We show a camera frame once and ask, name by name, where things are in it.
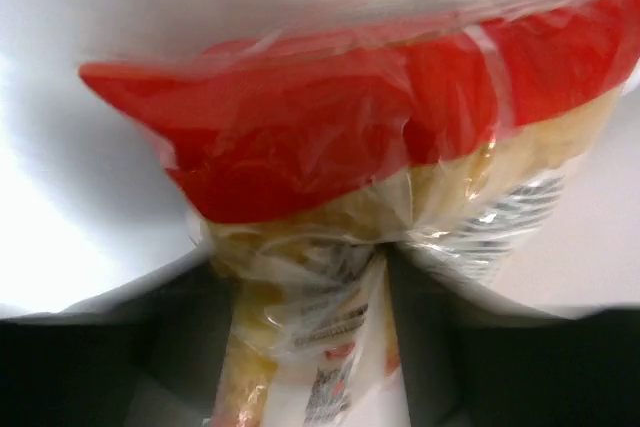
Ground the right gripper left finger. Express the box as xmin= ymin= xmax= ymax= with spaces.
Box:
xmin=1 ymin=265 xmax=234 ymax=426

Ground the red fusilli pasta bag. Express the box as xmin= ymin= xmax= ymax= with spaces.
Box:
xmin=79 ymin=0 xmax=639 ymax=426

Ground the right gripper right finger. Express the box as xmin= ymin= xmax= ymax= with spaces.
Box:
xmin=387 ymin=256 xmax=639 ymax=426

